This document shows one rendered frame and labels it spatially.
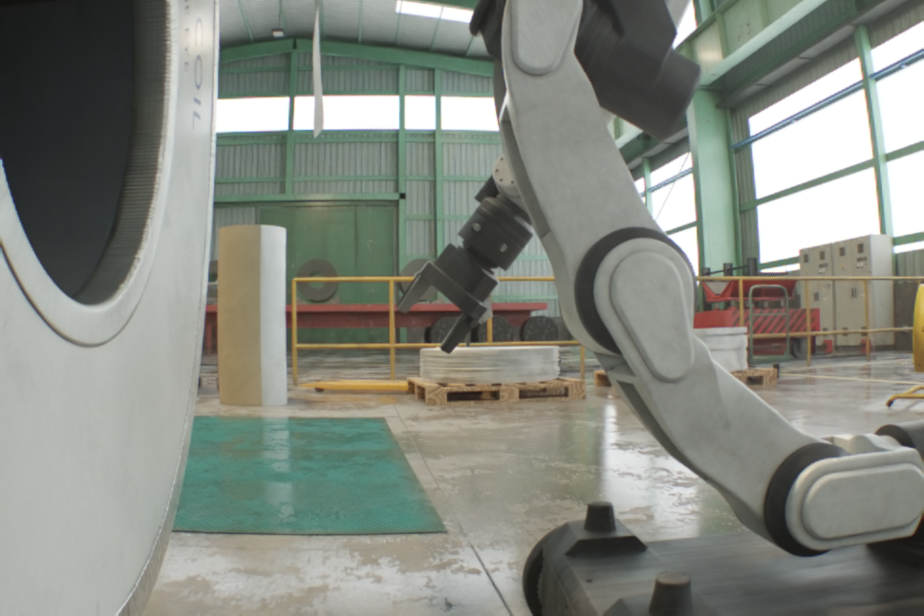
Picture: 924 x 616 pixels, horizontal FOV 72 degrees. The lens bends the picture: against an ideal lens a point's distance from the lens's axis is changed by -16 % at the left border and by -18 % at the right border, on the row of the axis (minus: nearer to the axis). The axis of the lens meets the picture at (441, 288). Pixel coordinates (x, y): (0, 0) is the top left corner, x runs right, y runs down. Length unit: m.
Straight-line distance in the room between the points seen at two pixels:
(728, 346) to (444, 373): 2.35
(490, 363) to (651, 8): 4.76
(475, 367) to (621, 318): 4.81
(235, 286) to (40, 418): 4.88
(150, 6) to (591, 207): 0.60
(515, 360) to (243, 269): 2.09
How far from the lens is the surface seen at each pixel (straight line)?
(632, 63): 0.89
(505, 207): 1.05
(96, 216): 0.93
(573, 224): 0.83
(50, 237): 0.93
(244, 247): 5.44
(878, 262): 14.07
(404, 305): 1.12
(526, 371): 5.63
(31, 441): 0.57
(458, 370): 5.61
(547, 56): 0.83
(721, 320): 9.65
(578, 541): 1.04
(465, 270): 1.06
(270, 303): 5.45
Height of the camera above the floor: 0.49
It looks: 4 degrees up
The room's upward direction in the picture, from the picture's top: 1 degrees counter-clockwise
